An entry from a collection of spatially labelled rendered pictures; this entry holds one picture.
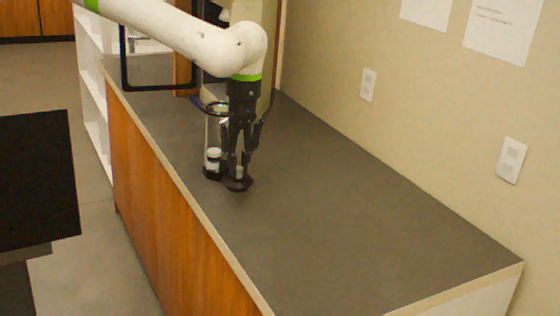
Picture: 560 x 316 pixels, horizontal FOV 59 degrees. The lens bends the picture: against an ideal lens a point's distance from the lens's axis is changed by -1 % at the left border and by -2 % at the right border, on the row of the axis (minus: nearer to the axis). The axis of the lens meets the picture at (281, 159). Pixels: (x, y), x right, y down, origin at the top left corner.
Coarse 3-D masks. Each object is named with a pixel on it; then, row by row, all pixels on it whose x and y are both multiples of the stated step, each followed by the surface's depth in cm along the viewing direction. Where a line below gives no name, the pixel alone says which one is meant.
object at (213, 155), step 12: (204, 108) 145; (216, 108) 151; (216, 120) 144; (216, 132) 146; (228, 132) 147; (216, 144) 148; (204, 156) 153; (216, 156) 149; (216, 168) 151; (228, 168) 153
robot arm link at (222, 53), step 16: (112, 0) 114; (128, 0) 113; (144, 0) 114; (160, 0) 115; (112, 16) 116; (128, 16) 114; (144, 16) 113; (160, 16) 113; (176, 16) 113; (144, 32) 116; (160, 32) 113; (176, 32) 112; (192, 32) 111; (208, 32) 111; (224, 32) 111; (240, 32) 116; (176, 48) 114; (192, 48) 111; (208, 48) 110; (224, 48) 109; (240, 48) 112; (208, 64) 111; (224, 64) 110; (240, 64) 113
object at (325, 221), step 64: (192, 128) 187; (320, 128) 197; (192, 192) 146; (256, 192) 149; (320, 192) 152; (384, 192) 156; (256, 256) 122; (320, 256) 124; (384, 256) 126; (448, 256) 129; (512, 256) 131
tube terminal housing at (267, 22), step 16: (224, 0) 176; (240, 0) 171; (256, 0) 174; (272, 0) 186; (240, 16) 173; (256, 16) 176; (272, 16) 190; (272, 32) 194; (272, 48) 199; (272, 64) 203; (208, 96) 205; (256, 112) 195
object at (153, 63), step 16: (176, 0) 192; (128, 32) 190; (128, 48) 193; (144, 48) 195; (160, 48) 198; (128, 64) 196; (144, 64) 198; (160, 64) 201; (176, 64) 203; (128, 80) 199; (144, 80) 201; (160, 80) 204; (176, 80) 206
